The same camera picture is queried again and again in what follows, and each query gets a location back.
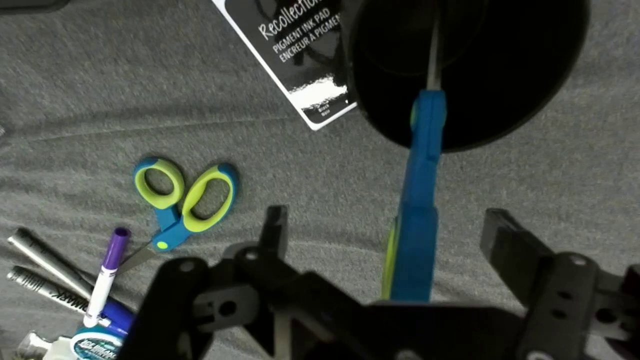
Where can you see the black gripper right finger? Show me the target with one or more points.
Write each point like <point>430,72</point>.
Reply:
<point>567,301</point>

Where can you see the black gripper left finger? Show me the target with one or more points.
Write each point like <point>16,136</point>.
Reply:
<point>267,293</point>

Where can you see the purple capped white marker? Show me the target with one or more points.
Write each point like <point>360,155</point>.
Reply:
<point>106,280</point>

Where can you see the black white ink pad box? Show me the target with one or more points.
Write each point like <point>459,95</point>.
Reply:
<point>292,61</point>

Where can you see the gray tablecloth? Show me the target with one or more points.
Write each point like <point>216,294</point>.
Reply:
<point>100,100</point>

